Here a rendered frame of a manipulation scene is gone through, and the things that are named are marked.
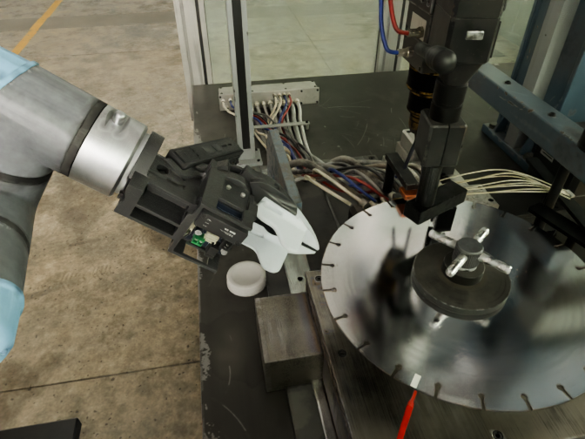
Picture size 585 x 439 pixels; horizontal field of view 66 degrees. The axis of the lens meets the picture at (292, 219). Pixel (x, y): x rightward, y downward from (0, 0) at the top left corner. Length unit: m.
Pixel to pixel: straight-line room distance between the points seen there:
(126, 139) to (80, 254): 1.75
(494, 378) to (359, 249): 0.21
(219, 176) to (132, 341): 1.36
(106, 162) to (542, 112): 0.61
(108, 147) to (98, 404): 1.30
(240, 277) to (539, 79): 0.80
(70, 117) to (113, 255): 1.69
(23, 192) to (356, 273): 0.36
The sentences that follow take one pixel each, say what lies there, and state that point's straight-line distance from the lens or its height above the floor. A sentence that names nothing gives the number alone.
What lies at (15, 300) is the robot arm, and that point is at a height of 1.09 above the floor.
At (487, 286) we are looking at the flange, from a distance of 0.57.
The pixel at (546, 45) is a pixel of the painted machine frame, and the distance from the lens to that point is 1.18.
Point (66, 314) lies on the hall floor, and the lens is 1.93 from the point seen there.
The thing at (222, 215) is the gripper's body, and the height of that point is 1.10.
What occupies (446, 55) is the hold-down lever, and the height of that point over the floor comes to 1.22.
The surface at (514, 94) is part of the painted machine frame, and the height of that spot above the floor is 1.05.
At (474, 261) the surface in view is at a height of 0.99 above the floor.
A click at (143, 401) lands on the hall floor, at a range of 1.61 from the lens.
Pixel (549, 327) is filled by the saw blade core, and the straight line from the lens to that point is 0.57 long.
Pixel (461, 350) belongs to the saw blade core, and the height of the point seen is 0.95.
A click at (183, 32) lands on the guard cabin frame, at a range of 1.54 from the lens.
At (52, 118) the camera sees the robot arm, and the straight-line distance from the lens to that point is 0.42.
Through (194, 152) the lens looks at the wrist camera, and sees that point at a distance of 0.48.
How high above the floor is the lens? 1.35
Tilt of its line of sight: 39 degrees down
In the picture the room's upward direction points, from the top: straight up
